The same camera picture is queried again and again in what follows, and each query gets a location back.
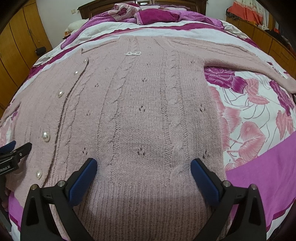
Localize pink floral bed cover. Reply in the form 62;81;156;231
0;17;296;241

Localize wooden side cabinet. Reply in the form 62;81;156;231
226;16;295;78

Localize orange white curtain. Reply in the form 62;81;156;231
227;0;269;27

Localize dark wooden headboard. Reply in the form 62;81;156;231
78;0;208;19

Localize crumpled magenta blanket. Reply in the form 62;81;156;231
90;3;223;29

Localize black wall device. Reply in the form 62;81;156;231
35;47;47;56

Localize white plush toy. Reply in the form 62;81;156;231
64;19;89;37

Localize wooden wardrobe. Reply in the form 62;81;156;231
1;1;52;114

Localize pink knitted cardigan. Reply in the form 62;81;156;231
0;34;296;241

